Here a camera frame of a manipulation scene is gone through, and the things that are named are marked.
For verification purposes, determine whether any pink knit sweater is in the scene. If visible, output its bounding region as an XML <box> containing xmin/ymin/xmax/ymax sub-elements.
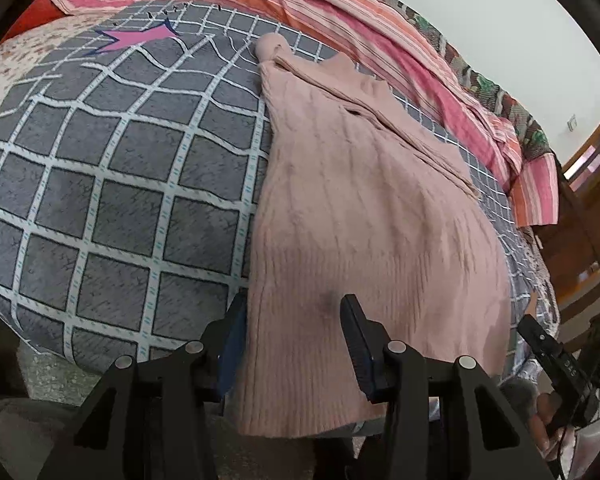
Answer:
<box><xmin>230</xmin><ymin>34</ymin><xmax>510</xmax><ymax>438</ymax></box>

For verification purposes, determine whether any right hand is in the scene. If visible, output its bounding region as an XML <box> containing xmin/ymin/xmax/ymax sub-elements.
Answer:
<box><xmin>532</xmin><ymin>391</ymin><xmax>579</xmax><ymax>463</ymax></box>

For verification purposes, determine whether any wooden bed headboard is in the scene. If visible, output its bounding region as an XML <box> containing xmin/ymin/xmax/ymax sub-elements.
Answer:
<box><xmin>534</xmin><ymin>125</ymin><xmax>600</xmax><ymax>351</ymax></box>

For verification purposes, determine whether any pink striped pillow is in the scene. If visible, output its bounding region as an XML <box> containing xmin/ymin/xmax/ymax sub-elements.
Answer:
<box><xmin>508</xmin><ymin>153</ymin><xmax>559</xmax><ymax>228</ymax></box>

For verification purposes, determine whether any grey checked duvet with stars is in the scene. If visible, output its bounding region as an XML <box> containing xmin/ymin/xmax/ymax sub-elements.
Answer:
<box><xmin>0</xmin><ymin>0</ymin><xmax>562</xmax><ymax>391</ymax></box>

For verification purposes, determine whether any floral patchwork blanket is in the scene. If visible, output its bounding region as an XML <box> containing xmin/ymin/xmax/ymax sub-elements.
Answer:
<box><xmin>377</xmin><ymin>0</ymin><xmax>553</xmax><ymax>160</ymax></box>

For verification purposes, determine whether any pink orange striped quilt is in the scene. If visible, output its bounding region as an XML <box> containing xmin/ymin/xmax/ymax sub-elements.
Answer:
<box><xmin>52</xmin><ymin>0</ymin><xmax>524</xmax><ymax>190</ymax></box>

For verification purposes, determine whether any white floral bed sheet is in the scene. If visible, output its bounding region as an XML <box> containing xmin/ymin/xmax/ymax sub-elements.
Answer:
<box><xmin>0</xmin><ymin>12</ymin><xmax>114</xmax><ymax>106</ymax></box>

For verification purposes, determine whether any red cloth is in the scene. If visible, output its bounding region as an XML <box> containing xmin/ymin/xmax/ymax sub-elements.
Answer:
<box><xmin>2</xmin><ymin>0</ymin><xmax>67</xmax><ymax>42</ymax></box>

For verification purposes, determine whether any black cable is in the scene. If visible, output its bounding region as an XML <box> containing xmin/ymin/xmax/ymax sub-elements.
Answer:
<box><xmin>554</xmin><ymin>159</ymin><xmax>600</xmax><ymax>311</ymax></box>

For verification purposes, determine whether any white wall switch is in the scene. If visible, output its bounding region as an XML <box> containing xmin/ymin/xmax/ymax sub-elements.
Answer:
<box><xmin>567</xmin><ymin>115</ymin><xmax>578</xmax><ymax>131</ymax></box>

